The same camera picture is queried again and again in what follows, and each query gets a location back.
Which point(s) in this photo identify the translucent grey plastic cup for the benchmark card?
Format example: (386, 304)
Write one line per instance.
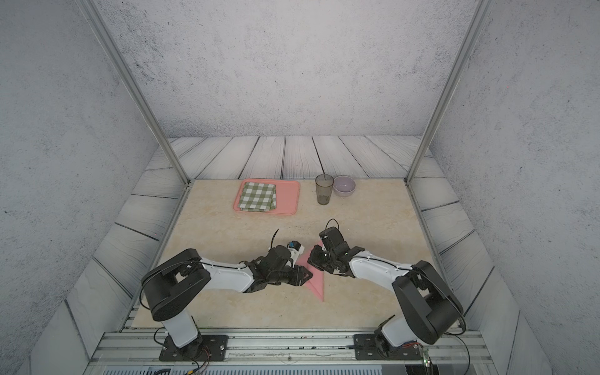
(324, 188)

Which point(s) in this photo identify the green checkered cloth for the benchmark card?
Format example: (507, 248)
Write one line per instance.
(258, 197)

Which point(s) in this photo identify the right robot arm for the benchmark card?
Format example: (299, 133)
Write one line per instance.
(429, 307)

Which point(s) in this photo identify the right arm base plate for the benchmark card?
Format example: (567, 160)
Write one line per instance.
(376, 347)

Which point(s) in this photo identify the small lavender bowl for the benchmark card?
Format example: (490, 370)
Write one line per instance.
(344, 186)

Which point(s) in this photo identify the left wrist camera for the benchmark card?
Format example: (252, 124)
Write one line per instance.
(296, 250)

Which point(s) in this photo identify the pink square paper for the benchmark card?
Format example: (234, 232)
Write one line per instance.
(316, 283)

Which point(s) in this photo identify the pink plastic tray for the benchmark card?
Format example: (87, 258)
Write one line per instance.
(287, 196)

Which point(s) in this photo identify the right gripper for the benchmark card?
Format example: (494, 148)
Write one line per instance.
(313, 258)

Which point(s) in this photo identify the aluminium front rail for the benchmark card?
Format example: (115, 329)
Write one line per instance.
(294, 351)

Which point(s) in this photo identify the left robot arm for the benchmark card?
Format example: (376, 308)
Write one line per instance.
(171, 287)

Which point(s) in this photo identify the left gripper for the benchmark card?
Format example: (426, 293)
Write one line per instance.
(299, 276)

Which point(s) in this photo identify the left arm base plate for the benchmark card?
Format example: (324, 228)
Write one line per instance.
(206, 348)

